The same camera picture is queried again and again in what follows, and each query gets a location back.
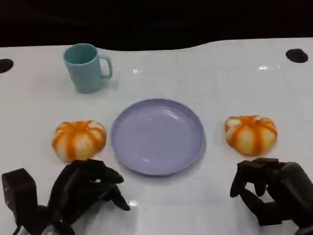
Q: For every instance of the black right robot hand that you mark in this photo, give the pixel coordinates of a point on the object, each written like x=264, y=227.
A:
x=288, y=191

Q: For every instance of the black table grommet hole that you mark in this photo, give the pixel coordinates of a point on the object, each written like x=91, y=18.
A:
x=297, y=55
x=5, y=65

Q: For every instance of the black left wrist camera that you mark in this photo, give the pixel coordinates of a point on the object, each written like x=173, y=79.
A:
x=19, y=191

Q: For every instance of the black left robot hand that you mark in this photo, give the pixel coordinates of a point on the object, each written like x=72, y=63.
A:
x=80, y=186

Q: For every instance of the lilac plate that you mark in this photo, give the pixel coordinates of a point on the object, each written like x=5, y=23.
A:
x=156, y=137

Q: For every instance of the orange and white bread roll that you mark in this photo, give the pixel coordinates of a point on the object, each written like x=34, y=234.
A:
x=78, y=140
x=252, y=135

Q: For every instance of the pale green mug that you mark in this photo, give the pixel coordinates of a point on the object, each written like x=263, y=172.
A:
x=84, y=73

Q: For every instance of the black backdrop cloth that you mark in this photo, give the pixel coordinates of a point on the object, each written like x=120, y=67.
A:
x=156, y=22

